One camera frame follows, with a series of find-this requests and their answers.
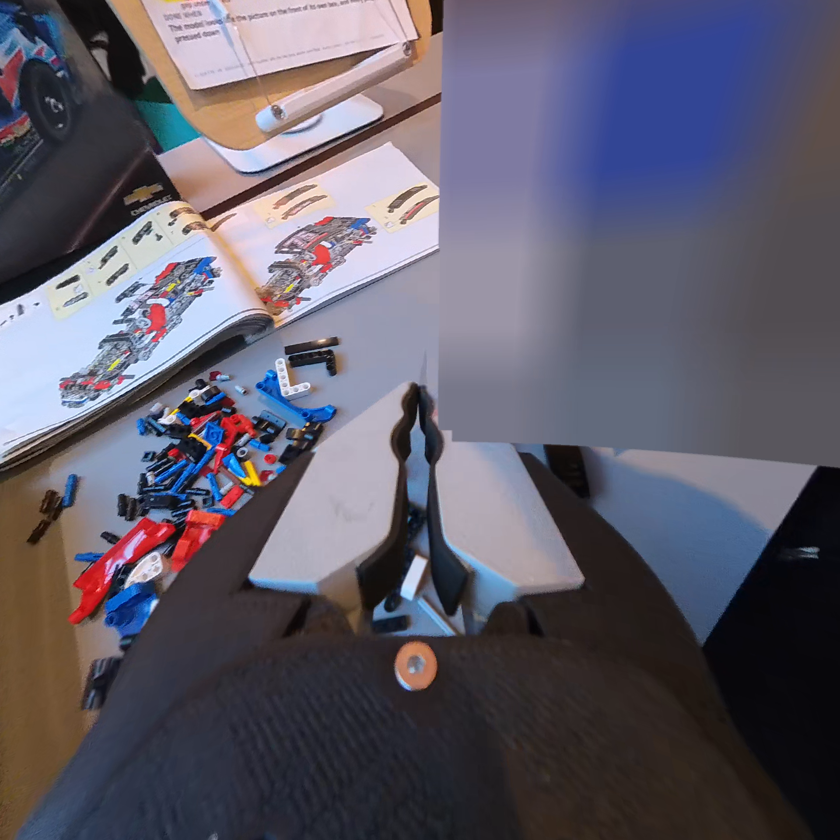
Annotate grey desk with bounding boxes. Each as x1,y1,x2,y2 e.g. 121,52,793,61
0,36,821,729

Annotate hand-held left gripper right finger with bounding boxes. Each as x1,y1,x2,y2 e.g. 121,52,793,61
417,384,586,616

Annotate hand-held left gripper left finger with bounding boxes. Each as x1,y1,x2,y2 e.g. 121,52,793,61
248,382,422,610

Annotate pile of toy building pieces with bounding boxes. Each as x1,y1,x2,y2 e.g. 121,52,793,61
26,335,460,713

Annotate printed instruction sheet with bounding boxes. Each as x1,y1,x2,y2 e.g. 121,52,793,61
141,0,421,91

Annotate toy car instruction booklet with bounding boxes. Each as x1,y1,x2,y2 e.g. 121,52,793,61
0,141,441,470

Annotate black toy car box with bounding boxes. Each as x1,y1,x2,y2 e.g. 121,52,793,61
0,0,181,290

